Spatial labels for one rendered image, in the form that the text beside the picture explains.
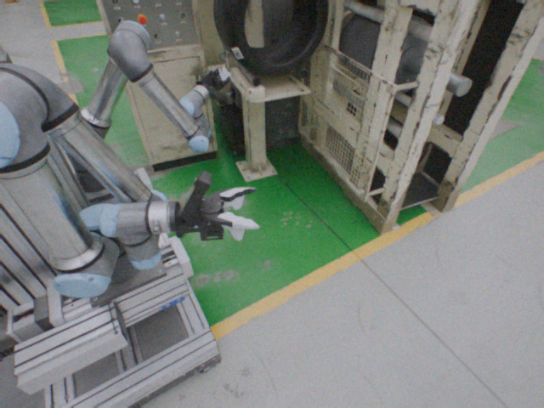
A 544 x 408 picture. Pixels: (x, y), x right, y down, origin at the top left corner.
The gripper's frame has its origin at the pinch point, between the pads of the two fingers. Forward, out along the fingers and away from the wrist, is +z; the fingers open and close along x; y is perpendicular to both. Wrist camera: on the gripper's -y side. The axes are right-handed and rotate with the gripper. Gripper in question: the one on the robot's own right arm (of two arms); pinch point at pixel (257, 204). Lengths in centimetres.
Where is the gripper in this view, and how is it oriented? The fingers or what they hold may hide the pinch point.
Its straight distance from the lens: 75.0
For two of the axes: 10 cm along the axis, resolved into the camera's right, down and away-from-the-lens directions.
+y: 0.1, 8.3, 5.6
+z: 10.0, -0.6, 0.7
